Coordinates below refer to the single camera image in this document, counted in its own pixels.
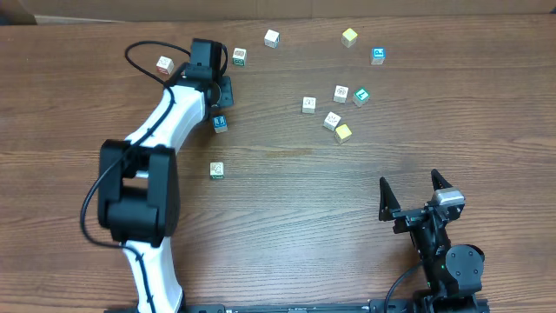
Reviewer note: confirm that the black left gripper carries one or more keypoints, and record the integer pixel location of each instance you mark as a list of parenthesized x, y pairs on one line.
[(226, 93)]

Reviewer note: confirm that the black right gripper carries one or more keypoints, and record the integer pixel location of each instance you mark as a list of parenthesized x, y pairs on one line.
[(408, 218)]

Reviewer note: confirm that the wooden block yellow B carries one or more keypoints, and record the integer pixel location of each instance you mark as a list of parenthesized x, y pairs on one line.
[(342, 133)]

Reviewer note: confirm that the wooden block green trim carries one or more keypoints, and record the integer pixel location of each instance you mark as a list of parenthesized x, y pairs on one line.
[(216, 170)]

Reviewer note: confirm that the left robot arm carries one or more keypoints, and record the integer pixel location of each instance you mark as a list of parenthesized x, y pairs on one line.
[(137, 189)]

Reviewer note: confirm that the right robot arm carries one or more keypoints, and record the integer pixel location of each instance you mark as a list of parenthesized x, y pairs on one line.
[(453, 272)]

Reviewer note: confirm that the wooden block pink trim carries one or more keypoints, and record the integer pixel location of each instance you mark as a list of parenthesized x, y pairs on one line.
[(165, 65)]

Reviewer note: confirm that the wooden block blue middle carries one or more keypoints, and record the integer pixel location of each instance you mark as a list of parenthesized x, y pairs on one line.
[(220, 124)]

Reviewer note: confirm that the wooden block far white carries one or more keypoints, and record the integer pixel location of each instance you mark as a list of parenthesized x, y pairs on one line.
[(272, 38)]

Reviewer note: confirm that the wooden block green seven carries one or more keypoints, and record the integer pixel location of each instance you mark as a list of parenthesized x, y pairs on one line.
[(361, 96)]

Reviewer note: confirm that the wooden block green H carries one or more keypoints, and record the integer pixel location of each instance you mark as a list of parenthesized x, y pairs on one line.
[(331, 121)]

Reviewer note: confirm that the wooden block red trim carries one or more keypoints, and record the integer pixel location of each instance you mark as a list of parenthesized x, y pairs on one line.
[(308, 105)]

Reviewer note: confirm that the wooden block red sided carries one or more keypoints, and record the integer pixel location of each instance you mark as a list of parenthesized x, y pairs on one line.
[(340, 94)]

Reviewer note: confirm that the wooden block blue P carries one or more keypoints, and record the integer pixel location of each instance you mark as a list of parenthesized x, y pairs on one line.
[(378, 56)]

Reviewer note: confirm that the wooden block yellow far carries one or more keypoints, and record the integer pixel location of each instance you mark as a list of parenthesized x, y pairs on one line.
[(349, 37)]

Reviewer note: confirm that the cardboard back board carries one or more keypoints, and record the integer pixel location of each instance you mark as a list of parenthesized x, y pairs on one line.
[(97, 11)]

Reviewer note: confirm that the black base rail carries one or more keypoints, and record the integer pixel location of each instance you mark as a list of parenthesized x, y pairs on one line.
[(304, 308)]

